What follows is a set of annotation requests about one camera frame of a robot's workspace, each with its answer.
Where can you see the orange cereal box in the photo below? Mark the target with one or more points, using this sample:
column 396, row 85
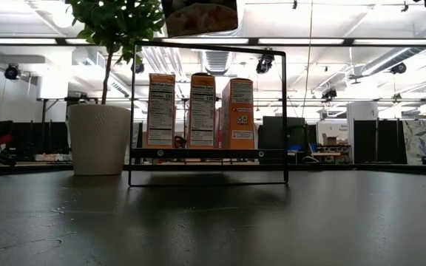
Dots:
column 239, row 118
column 161, row 111
column 202, row 111

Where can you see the blue Frosted Flakes box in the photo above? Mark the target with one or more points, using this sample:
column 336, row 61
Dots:
column 200, row 18

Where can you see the black cabinet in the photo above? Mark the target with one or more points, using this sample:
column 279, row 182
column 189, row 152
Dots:
column 279, row 136

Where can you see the black table mat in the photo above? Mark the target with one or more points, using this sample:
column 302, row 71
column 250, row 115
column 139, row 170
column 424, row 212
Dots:
column 213, row 229

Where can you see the white ribbed plant pot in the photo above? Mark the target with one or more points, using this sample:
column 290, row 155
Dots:
column 98, row 140

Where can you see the cardboard box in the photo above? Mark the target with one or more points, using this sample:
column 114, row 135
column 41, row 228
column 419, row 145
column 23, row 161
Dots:
column 330, row 140

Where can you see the white square pillar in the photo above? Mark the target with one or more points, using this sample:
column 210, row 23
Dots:
column 361, row 111

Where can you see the green leafy plant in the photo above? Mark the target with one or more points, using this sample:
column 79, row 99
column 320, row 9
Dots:
column 113, row 22

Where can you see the black partition panels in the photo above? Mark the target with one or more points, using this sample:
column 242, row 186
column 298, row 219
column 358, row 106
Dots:
column 387, row 142
column 32, row 136

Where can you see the floral patterned panel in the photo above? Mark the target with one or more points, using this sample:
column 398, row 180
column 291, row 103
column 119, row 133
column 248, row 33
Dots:
column 416, row 144

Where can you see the ribbed silver duct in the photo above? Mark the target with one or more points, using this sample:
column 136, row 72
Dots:
column 216, row 61

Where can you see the silver ceiling duct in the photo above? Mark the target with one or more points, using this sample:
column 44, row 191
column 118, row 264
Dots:
column 383, row 61

